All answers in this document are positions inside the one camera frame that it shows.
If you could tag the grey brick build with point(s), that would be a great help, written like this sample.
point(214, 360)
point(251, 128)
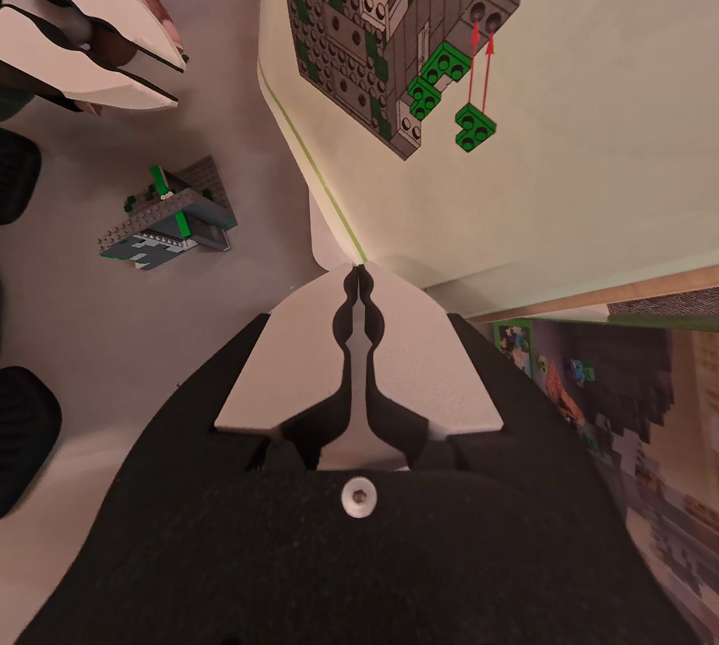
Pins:
point(157, 209)

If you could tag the white and wooden book stand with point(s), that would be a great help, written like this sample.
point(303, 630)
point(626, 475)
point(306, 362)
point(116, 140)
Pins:
point(618, 291)

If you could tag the brick instruction booklet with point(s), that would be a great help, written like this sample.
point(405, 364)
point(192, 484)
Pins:
point(561, 178)

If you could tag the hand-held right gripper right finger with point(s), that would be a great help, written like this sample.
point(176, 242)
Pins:
point(438, 375)

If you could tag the person's left hand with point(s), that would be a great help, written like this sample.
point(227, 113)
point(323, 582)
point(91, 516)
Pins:
point(160, 10)

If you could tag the black mesh chair armrest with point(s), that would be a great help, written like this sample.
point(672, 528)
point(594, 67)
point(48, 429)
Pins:
point(22, 431)

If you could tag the green toy brick set box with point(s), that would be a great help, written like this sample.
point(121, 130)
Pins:
point(618, 403)

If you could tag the person's left forearm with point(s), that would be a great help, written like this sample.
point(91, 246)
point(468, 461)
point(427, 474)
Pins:
point(11, 104)

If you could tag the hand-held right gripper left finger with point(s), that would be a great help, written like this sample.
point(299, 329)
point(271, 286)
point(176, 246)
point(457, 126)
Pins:
point(275, 375)

